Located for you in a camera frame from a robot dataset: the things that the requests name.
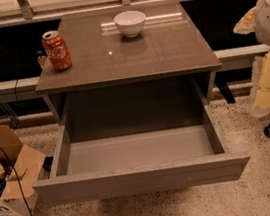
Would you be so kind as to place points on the cardboard box with snacks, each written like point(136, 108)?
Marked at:
point(18, 197)

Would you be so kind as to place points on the white ceramic bowl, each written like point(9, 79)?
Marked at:
point(130, 23)

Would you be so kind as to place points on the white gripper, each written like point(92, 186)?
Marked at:
point(257, 19)

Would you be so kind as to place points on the open grey top drawer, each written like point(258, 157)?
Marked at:
point(143, 138)

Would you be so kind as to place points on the grey cabinet with glossy top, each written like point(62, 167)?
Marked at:
point(169, 45)

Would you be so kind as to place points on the red coke can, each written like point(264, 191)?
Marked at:
point(56, 50)

